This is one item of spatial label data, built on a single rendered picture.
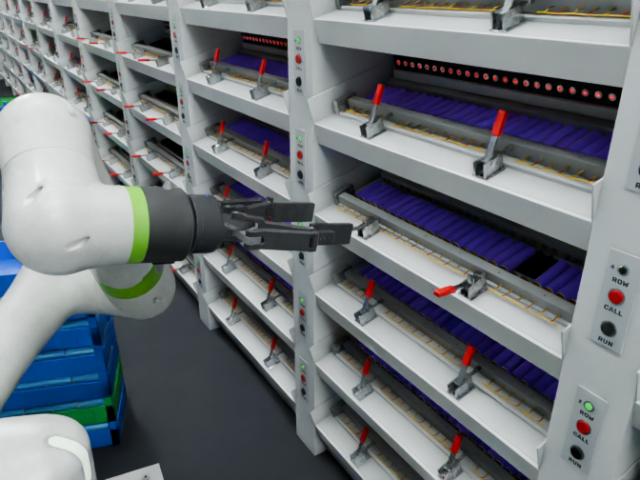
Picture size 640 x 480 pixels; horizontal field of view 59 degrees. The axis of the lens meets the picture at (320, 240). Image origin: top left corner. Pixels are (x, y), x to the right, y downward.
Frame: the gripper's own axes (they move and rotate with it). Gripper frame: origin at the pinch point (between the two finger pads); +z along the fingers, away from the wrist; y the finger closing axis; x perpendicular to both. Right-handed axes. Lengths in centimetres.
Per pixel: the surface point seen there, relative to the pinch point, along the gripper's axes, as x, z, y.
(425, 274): -8.2, 21.2, 3.6
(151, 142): -21, 30, -165
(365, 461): -63, 35, -13
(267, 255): -27, 25, -53
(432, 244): -4.0, 24.3, 0.9
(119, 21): 23, 16, -170
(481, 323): -10.8, 21.6, 16.4
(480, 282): -5.4, 22.5, 13.6
